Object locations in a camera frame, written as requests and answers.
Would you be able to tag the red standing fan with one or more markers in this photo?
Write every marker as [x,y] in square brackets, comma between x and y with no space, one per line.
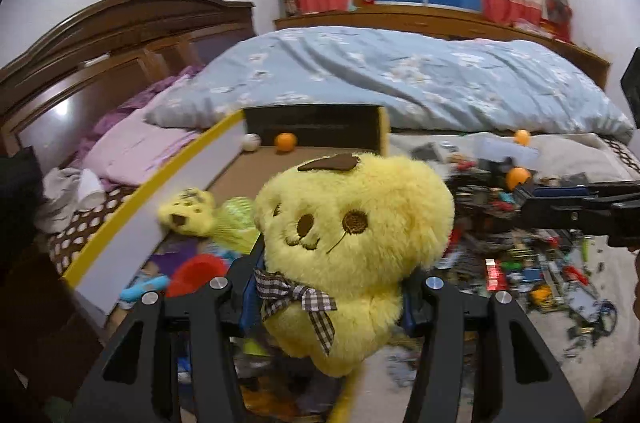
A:
[557,5]

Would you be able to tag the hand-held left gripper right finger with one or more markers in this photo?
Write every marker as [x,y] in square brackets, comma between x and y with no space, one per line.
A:
[411,318]

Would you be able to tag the purple blanket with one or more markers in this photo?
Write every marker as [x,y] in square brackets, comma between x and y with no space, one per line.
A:
[125,113]

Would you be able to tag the blue floral duvet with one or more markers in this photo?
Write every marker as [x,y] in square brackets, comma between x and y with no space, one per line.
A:
[400,78]

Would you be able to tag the yellow-rimmed cardboard box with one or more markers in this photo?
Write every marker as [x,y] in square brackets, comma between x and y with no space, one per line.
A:
[200,173]

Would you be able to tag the white ball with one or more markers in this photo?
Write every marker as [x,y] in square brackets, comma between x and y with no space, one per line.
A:
[250,142]

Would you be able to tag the black clothing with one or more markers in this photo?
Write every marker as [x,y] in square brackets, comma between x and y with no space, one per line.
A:
[20,188]

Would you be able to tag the small yellow plush dog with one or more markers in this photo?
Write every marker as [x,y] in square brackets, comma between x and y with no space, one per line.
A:
[187,210]

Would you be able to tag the pile of toy bricks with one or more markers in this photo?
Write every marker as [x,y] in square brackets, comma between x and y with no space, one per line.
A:
[525,253]

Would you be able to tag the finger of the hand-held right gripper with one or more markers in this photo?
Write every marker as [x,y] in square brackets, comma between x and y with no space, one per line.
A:
[575,218]
[560,191]

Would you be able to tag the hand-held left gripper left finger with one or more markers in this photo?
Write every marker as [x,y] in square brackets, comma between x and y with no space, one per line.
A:
[247,308]

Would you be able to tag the blue case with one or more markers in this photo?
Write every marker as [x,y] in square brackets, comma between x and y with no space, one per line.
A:
[142,289]

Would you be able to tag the white cloth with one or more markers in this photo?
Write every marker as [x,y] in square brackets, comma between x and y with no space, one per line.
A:
[65,198]

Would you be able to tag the wooden headboard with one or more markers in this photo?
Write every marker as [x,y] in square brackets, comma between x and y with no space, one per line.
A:
[100,33]

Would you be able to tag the yellow plush bear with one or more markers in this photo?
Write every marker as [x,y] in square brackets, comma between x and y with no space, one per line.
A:
[350,223]

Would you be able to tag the red plastic toy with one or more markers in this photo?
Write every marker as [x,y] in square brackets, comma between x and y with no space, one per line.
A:
[195,275]

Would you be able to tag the orange ball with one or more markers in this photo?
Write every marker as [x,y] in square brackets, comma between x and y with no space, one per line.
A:
[286,141]
[517,177]
[522,136]

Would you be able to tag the pink pillow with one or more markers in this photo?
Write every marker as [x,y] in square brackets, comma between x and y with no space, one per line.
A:
[135,143]

